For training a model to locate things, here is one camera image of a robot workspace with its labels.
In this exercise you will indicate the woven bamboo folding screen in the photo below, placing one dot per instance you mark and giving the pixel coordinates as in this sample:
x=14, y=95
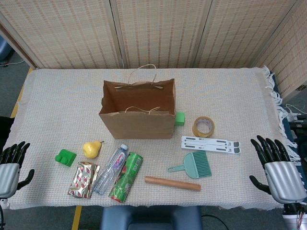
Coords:
x=72, y=28

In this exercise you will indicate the cream woven tablecloth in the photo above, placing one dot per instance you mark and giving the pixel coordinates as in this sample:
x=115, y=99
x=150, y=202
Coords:
x=60, y=107

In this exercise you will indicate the yellowish packing tape roll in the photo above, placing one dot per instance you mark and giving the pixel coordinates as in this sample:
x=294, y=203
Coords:
x=204, y=134

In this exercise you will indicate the white folding stand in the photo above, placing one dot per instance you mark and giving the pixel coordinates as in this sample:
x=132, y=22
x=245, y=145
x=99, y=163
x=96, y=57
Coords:
x=206, y=145

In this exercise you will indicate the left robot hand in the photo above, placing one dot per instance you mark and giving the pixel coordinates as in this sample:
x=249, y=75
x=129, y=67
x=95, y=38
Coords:
x=8, y=172

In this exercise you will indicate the teal hand brush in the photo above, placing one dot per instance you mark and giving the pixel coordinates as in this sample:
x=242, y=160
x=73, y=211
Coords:
x=192, y=165

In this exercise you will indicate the green foam cube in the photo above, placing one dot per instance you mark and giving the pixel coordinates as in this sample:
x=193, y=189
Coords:
x=180, y=119

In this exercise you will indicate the green chips can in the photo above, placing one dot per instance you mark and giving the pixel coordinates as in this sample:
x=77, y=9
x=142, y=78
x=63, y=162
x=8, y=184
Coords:
x=126, y=177

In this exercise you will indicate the black rounded object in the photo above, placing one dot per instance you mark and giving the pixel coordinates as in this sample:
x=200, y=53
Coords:
x=4, y=129

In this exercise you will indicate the yellow pear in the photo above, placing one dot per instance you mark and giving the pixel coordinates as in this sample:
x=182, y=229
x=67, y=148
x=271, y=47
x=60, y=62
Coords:
x=91, y=149

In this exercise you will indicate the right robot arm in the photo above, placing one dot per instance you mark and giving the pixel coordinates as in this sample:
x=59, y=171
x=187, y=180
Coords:
x=291, y=212

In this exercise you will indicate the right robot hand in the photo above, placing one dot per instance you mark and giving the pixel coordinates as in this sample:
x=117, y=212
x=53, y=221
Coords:
x=283, y=179

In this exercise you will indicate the blue padded chair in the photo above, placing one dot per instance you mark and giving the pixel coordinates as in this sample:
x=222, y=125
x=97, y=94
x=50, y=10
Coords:
x=148, y=218

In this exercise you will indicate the green toy block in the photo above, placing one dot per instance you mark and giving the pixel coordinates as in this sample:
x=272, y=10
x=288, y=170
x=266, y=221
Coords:
x=66, y=158

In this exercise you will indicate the brown paper bag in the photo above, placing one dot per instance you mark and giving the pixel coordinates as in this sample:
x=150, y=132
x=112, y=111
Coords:
x=139, y=124

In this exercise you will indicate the wooden rolling pin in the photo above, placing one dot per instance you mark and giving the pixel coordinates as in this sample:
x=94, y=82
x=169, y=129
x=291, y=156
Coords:
x=172, y=183

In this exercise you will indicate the black box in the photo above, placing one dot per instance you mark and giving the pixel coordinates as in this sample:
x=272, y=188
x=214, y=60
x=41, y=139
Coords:
x=298, y=131

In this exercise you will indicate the blue rounded seat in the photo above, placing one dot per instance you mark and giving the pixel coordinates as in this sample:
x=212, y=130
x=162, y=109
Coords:
x=4, y=49

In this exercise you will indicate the gold foil snack packet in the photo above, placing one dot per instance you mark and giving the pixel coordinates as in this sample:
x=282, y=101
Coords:
x=82, y=179

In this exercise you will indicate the clear plastic water bottle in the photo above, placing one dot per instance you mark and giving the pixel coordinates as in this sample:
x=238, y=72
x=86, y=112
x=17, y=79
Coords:
x=108, y=172

